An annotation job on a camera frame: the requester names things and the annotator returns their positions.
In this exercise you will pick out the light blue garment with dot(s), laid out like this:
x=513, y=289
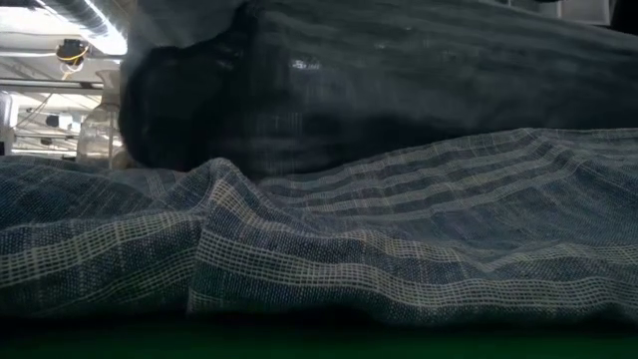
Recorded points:
x=399, y=224

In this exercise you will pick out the clear spray bottle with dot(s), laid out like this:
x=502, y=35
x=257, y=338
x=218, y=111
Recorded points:
x=97, y=134

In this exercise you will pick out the long ceiling light bar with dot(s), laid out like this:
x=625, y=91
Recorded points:
x=50, y=84

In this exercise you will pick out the green table mat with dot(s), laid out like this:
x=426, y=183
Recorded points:
x=299, y=344

